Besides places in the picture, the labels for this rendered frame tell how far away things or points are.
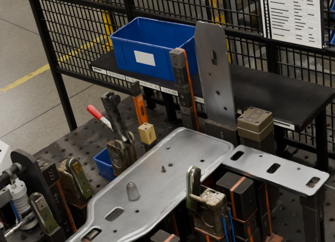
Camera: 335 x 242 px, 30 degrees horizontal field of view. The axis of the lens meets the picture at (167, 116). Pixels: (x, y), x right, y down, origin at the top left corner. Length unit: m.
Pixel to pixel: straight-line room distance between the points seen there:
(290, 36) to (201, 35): 0.32
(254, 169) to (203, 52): 0.37
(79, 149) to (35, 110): 1.82
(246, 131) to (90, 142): 0.88
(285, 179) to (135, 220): 0.41
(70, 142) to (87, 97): 1.71
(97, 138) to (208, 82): 0.79
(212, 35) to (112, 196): 0.52
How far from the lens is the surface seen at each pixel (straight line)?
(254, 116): 1.82
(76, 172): 1.73
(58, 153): 2.51
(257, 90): 2.00
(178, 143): 1.87
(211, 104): 1.90
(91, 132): 2.58
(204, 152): 1.81
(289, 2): 1.93
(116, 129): 1.79
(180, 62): 1.93
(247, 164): 1.74
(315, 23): 1.91
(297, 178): 1.69
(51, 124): 4.07
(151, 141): 1.87
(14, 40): 5.42
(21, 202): 1.71
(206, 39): 1.78
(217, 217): 1.59
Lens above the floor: 2.08
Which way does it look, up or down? 33 degrees down
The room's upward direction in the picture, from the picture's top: 12 degrees counter-clockwise
